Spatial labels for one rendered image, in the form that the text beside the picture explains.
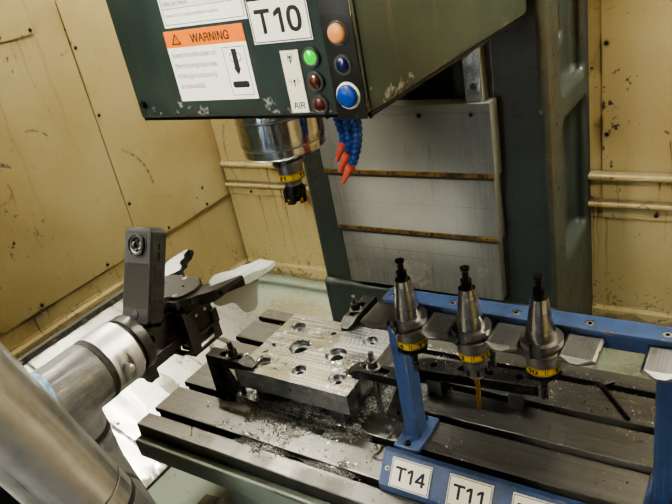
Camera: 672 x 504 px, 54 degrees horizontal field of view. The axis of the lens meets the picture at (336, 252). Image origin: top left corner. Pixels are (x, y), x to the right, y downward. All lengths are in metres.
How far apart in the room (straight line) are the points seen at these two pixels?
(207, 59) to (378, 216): 0.86
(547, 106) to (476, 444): 0.73
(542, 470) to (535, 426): 0.11
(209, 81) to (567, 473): 0.89
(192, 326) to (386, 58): 0.43
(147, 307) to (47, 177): 1.37
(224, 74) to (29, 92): 1.16
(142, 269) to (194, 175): 1.72
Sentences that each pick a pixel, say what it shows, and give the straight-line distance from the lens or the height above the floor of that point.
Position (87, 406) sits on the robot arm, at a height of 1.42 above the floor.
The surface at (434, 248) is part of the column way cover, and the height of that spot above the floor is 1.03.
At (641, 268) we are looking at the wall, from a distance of 2.05.
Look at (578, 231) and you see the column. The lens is 1.93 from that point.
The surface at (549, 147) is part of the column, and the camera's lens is 1.57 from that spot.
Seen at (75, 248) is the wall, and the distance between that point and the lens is 2.20.
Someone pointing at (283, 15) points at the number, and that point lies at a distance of 0.92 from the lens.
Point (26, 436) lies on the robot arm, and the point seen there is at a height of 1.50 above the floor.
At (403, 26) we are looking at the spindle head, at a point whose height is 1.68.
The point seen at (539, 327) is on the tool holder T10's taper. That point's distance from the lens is 1.00.
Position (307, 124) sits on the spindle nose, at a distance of 1.19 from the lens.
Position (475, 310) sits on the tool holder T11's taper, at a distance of 1.04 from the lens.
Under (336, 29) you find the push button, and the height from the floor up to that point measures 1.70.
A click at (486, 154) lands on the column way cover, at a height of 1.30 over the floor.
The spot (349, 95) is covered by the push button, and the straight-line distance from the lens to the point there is 0.88.
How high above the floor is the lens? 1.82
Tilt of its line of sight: 26 degrees down
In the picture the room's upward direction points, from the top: 12 degrees counter-clockwise
